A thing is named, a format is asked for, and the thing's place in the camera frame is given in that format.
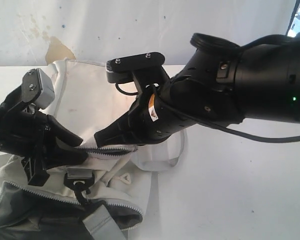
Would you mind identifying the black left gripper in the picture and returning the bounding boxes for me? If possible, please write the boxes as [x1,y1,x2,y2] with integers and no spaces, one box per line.
[0,87,88,187]

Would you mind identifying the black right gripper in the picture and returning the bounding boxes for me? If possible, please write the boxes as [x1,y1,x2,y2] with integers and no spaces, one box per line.
[93,82,238,148]

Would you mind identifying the white canvas backpack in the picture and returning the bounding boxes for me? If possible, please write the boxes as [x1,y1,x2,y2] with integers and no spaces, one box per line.
[0,59,186,240]

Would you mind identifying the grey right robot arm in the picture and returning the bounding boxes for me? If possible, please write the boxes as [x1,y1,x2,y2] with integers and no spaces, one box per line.
[94,33,300,148]

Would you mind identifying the white backdrop curtain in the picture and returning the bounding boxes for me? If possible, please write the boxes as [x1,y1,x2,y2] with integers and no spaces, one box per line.
[0,0,296,66]

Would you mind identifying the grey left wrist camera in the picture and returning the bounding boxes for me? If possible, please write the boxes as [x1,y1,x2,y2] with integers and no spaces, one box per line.
[21,68,55,110]

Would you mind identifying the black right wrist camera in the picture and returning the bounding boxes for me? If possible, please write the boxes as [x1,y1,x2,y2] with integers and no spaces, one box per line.
[105,52,170,96]

